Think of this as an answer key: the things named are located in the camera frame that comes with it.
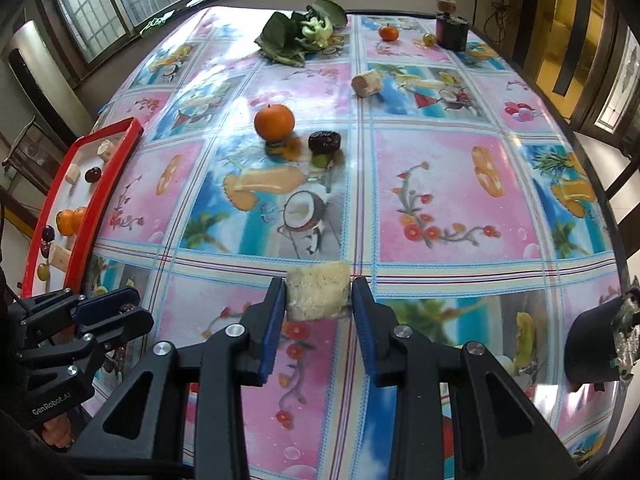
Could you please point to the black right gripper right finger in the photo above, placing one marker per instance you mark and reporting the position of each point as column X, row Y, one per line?
column 497, row 433

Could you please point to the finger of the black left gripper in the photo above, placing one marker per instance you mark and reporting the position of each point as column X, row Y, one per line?
column 86, row 353
column 43, row 316

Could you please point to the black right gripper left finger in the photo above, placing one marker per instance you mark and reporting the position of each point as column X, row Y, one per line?
column 178, row 415

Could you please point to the dark red jujube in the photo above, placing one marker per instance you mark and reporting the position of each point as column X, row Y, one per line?
column 93, row 174
column 44, row 249

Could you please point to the dark purple grape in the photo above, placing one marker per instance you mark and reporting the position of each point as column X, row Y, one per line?
column 48, row 234

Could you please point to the beige sugarcane piece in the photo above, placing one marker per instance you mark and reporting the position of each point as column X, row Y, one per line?
column 72, row 174

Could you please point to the orange tangerine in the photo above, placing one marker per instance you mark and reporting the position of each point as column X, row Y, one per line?
column 78, row 217
column 274, row 122
column 64, row 221

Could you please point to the large beige sugarcane chunk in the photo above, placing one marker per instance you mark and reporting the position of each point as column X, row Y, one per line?
column 59, row 257

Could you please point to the left hand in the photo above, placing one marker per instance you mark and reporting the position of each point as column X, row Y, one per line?
column 58, row 432

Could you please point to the red rimmed white tray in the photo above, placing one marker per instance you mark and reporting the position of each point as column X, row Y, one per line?
column 107, row 198

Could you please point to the dark wrinkled jujube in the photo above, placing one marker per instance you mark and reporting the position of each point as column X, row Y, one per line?
column 324, row 142

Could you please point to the colourful fruit print tablecloth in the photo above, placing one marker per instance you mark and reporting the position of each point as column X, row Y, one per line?
column 455, row 193

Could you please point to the green leafy vegetable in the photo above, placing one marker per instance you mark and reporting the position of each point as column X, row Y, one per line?
column 289, row 39

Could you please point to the distant beige sugarcane chunk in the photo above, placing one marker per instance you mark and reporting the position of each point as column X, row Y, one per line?
column 367, row 84

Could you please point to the small green grape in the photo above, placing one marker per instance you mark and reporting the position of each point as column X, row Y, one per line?
column 429, row 40

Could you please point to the dark jar with lid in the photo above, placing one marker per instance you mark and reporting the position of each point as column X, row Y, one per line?
column 451, row 30

